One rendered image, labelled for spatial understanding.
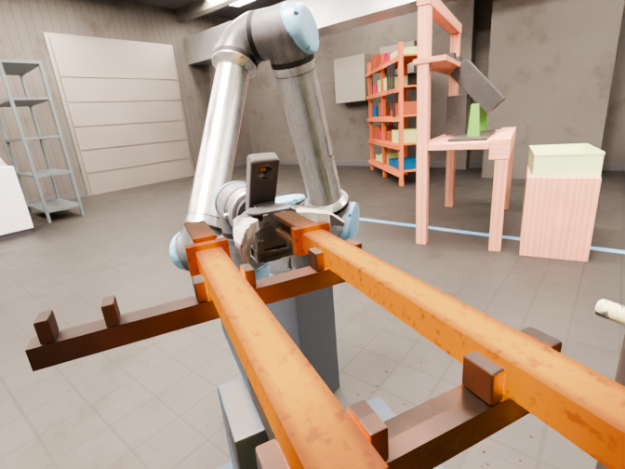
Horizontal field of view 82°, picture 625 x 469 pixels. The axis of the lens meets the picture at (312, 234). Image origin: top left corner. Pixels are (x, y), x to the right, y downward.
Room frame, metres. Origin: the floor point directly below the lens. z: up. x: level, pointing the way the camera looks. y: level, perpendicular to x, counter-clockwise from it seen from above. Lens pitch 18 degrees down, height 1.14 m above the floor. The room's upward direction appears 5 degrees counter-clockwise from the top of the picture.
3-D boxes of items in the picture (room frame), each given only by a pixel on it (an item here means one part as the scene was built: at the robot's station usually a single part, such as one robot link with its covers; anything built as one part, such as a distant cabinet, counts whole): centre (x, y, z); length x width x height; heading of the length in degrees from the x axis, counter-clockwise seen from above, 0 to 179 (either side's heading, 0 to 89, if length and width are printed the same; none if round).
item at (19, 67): (5.66, 4.04, 1.08); 1.13 x 0.48 x 2.17; 48
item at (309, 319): (1.29, 0.09, 0.30); 0.22 x 0.22 x 0.60; 49
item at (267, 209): (0.58, 0.08, 0.97); 0.12 x 0.08 x 0.09; 23
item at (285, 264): (1.29, 0.09, 0.65); 0.19 x 0.19 x 0.10
